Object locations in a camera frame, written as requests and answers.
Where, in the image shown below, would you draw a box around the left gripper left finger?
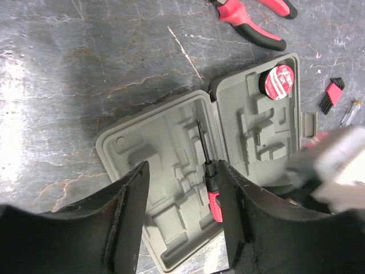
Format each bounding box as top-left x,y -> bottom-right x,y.
1,162 -> 150,273

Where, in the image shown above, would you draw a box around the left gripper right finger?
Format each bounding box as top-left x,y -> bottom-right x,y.
218,160 -> 364,273

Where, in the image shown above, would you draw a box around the long red handled screwdriver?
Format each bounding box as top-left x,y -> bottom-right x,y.
196,112 -> 223,223

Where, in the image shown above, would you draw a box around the grey plastic tool case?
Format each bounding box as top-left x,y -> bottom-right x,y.
95,53 -> 318,273

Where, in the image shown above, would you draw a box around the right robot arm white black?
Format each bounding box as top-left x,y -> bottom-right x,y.
285,126 -> 364,213

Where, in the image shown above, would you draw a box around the black electrical tape roll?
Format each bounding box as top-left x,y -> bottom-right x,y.
258,65 -> 295,100

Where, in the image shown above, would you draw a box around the hex key set red holder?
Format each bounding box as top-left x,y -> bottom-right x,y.
319,77 -> 345,115

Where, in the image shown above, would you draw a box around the clear voltage tester screwdriver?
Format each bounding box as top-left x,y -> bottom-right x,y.
339,100 -> 363,128

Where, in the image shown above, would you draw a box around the red black pliers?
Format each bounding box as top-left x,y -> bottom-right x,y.
209,0 -> 299,52

